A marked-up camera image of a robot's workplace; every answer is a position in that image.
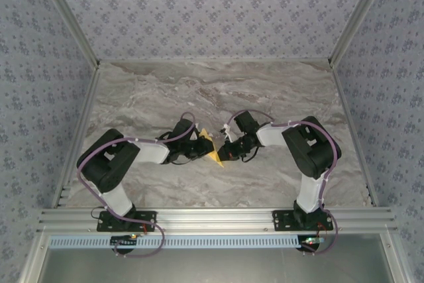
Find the yellow cloth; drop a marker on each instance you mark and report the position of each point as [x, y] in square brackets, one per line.
[215, 157]

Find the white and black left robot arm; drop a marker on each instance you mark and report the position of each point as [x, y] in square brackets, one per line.
[152, 152]

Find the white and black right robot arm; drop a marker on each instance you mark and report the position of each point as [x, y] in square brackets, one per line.
[271, 135]

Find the small adapter board with LED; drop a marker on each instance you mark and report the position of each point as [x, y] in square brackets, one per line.
[311, 240]
[124, 240]

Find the grey metal tray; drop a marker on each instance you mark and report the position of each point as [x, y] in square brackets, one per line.
[212, 266]

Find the aluminium mounting rail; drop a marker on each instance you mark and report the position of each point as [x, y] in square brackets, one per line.
[212, 220]

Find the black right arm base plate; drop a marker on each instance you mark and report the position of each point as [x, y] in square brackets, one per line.
[281, 223]

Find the aluminium side rail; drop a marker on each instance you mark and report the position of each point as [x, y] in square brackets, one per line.
[80, 130]
[352, 130]

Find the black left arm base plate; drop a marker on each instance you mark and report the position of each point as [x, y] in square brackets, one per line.
[109, 225]

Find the aluminium frame post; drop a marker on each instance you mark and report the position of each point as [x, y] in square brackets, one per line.
[361, 14]
[69, 14]

